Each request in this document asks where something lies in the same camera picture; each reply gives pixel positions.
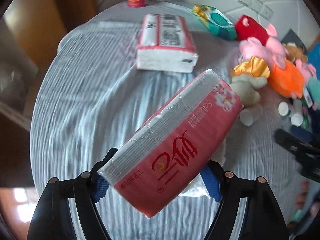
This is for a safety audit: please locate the red tissue pack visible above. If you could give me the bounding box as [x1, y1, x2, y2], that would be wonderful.
[136, 14, 199, 74]
[97, 69, 244, 218]

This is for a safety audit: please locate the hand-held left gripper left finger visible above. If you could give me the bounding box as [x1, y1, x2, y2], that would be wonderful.
[26, 148, 118, 240]

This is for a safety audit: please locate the orange dress pig plush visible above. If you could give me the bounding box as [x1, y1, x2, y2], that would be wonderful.
[239, 37, 306, 98]

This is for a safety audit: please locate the teal wet wipes pack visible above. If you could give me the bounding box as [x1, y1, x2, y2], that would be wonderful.
[191, 4, 238, 41]

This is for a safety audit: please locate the black safe box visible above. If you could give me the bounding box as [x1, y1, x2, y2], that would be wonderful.
[280, 29, 307, 51]

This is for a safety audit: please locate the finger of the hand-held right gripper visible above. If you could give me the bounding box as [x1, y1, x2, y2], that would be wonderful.
[274, 129, 320, 156]
[291, 126, 313, 143]

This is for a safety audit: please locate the white wall socket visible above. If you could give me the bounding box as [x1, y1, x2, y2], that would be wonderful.
[249, 0, 264, 12]

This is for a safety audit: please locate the red dress pig plush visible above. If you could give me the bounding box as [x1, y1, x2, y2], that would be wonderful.
[235, 15, 287, 61]

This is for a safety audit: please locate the golden dress plush doll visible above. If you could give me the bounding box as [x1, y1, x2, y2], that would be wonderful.
[229, 56, 272, 117]

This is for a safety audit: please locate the blue plastic storage crate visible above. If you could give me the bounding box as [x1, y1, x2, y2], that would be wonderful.
[306, 36, 320, 85]

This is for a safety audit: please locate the brown teddy bear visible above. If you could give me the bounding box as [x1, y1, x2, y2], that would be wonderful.
[282, 42, 309, 63]

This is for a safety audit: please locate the teal pink plush toy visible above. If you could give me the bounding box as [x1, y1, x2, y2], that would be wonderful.
[296, 59, 320, 111]

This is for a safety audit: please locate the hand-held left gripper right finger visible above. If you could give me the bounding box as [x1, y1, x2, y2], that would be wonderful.
[200, 160, 292, 240]

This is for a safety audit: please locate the white plastic bottle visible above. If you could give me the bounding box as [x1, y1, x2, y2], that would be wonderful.
[239, 104, 263, 126]
[278, 102, 291, 117]
[290, 113, 304, 127]

